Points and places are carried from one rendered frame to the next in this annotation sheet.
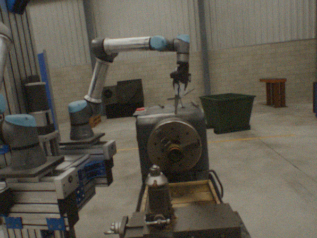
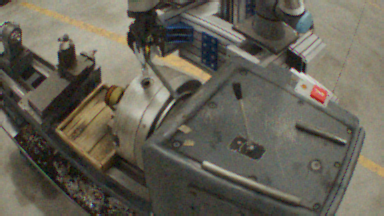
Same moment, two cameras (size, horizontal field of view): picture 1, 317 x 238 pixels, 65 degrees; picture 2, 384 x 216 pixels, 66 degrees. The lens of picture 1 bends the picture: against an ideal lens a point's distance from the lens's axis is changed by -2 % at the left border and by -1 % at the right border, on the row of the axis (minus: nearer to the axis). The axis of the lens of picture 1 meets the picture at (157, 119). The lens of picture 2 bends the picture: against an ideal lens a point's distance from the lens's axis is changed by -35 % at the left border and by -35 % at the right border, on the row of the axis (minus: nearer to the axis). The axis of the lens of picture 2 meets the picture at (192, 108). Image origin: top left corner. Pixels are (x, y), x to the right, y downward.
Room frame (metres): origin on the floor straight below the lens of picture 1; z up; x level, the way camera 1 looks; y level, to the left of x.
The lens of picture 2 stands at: (2.00, -0.83, 2.02)
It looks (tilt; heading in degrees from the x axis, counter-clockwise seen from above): 44 degrees down; 120
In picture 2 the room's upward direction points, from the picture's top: 2 degrees clockwise
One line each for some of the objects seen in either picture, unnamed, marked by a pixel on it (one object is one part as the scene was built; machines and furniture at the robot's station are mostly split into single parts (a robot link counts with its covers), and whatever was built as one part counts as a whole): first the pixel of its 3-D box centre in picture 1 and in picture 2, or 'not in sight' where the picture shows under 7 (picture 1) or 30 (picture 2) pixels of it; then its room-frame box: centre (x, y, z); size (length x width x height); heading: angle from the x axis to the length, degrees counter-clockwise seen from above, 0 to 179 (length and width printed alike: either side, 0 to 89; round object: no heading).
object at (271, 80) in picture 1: (272, 91); not in sight; (9.42, -4.41, 0.50); 1.61 x 0.44 x 1.00; 175
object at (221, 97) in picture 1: (225, 112); not in sight; (6.28, -1.73, 0.43); 1.34 x 0.94 x 0.85; 7
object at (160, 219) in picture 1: (160, 209); (70, 68); (0.89, 0.03, 0.99); 0.20 x 0.10 x 0.05; 177
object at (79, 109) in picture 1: (79, 111); (271, 0); (1.59, 0.50, 1.33); 0.13 x 0.12 x 0.14; 161
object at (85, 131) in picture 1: (80, 129); (268, 21); (1.59, 0.50, 1.21); 0.15 x 0.15 x 0.10
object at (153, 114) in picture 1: (170, 133); (271, 174); (1.85, -0.08, 1.06); 0.59 x 0.48 x 0.39; 177
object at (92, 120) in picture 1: (86, 119); not in sight; (9.18, 2.64, 0.22); 1.25 x 0.86 x 0.44; 178
